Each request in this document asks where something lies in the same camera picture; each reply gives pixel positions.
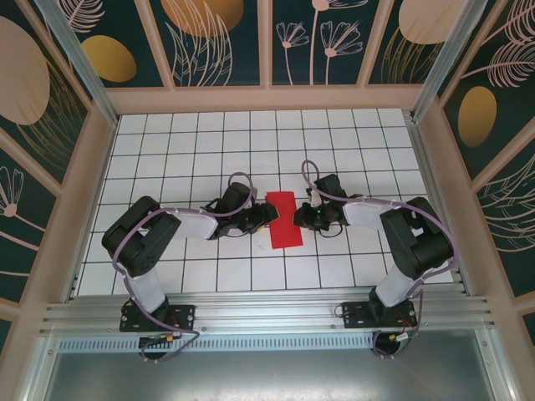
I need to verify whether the red cloth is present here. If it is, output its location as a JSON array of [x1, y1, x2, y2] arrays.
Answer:
[[264, 190, 304, 251]]

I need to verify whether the grey metal sheet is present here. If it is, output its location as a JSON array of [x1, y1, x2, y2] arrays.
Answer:
[[23, 329, 522, 401]]

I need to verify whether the black controller board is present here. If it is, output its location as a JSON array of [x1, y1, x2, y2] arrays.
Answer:
[[139, 333, 168, 348]]

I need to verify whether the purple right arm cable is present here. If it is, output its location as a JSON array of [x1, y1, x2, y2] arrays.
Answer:
[[301, 160, 459, 361]]

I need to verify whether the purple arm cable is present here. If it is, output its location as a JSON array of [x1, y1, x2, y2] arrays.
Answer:
[[113, 171, 257, 365], [301, 160, 459, 361]]

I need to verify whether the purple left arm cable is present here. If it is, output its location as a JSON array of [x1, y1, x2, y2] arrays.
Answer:
[[113, 171, 257, 365]]

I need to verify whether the aluminium rail beam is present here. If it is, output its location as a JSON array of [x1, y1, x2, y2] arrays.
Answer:
[[39, 292, 498, 335]]

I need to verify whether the aluminium side rail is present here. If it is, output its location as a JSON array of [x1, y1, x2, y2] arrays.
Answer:
[[407, 114, 473, 297]]

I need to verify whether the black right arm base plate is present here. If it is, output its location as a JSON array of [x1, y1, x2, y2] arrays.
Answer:
[[341, 300, 419, 331]]

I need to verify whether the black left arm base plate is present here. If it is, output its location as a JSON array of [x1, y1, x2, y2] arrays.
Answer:
[[120, 303, 197, 333]]

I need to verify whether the slotted cable duct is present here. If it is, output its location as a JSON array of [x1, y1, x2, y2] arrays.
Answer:
[[58, 336, 377, 353]]

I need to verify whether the aluminium corner post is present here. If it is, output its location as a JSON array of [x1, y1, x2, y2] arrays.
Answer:
[[409, 0, 501, 123], [33, 0, 120, 129]]

